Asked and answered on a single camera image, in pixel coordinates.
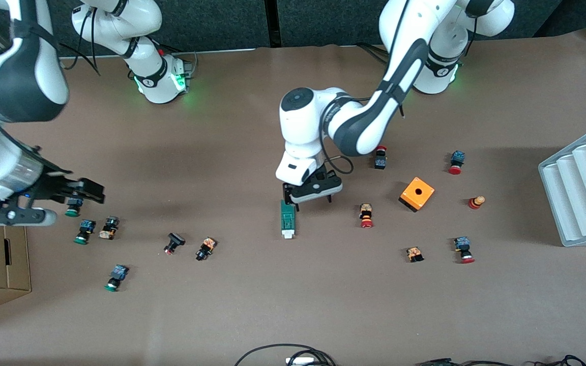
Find black cable with connector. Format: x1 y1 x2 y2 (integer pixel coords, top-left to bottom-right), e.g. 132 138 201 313
415 358 510 366

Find black looped cable bundle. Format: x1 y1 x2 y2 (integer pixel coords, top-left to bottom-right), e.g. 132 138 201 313
234 344 337 366

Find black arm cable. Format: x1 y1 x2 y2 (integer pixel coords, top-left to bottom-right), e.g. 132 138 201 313
320 97 405 176
56 5 101 76

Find grey ribbed tray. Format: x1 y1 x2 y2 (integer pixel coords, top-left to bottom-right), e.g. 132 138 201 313
538 121 586 247

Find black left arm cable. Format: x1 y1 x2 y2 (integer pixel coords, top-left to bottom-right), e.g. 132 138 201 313
320 97 405 176

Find red mushroom button blue block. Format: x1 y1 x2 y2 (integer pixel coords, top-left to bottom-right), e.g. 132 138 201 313
448 150 466 175
453 236 476 264

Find thin black curled cable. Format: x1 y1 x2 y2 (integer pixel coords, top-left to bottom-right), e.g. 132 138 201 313
533 354 586 366

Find black base cable bundle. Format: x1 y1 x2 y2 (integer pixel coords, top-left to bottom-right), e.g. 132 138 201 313
357 43 389 64

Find black square button red block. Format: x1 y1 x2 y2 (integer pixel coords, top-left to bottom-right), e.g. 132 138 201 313
163 232 186 256

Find green load switch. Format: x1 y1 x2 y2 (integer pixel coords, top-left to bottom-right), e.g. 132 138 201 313
280 199 297 240

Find orange button enclosure box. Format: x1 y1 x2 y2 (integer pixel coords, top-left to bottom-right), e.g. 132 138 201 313
398 176 435 213

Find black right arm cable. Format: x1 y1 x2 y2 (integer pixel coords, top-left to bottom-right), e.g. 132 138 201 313
56 5 101 76

